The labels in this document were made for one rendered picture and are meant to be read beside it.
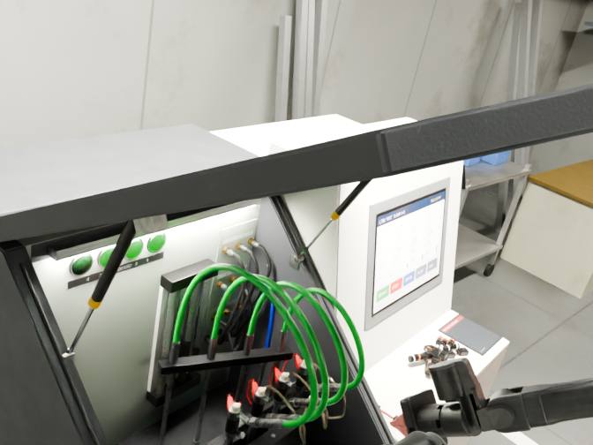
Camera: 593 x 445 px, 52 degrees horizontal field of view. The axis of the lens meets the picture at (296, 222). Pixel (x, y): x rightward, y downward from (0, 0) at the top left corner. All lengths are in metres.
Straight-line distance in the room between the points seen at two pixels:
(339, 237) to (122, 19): 1.94
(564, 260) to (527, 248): 0.30
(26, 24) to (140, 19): 0.54
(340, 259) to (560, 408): 0.64
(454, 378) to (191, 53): 2.60
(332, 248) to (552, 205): 3.69
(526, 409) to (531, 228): 4.11
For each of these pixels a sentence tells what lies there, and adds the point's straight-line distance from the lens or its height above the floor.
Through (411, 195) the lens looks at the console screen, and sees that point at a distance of 1.75.
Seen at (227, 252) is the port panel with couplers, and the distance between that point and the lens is 1.50.
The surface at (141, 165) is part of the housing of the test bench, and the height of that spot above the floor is 1.50.
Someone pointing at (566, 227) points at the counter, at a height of 0.47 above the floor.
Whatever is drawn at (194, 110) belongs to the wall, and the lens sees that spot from 3.49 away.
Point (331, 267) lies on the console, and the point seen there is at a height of 1.31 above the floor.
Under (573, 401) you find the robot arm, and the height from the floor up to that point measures 1.45.
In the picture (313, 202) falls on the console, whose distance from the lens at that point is 1.49.
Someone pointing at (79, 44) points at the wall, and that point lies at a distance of 3.05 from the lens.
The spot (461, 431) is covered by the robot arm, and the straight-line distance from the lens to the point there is 1.11.
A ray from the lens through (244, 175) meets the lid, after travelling 0.61.
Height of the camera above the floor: 2.01
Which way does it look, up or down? 24 degrees down
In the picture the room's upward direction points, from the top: 12 degrees clockwise
